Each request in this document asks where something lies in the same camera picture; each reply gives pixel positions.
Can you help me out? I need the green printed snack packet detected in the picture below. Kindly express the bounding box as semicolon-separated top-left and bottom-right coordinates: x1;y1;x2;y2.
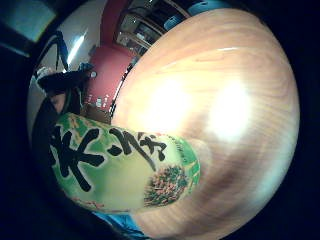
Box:
49;112;202;214

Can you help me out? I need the person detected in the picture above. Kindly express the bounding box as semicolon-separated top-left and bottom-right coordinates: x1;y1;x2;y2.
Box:
35;65;96;116

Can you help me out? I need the blue cloth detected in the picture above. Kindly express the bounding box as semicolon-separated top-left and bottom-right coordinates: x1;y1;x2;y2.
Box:
94;211;151;240

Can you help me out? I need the wooden shelf unit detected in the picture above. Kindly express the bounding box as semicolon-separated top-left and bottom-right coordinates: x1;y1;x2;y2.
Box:
115;0;192;57

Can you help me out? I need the blue chair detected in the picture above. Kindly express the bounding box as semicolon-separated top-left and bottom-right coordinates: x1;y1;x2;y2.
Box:
163;0;231;32

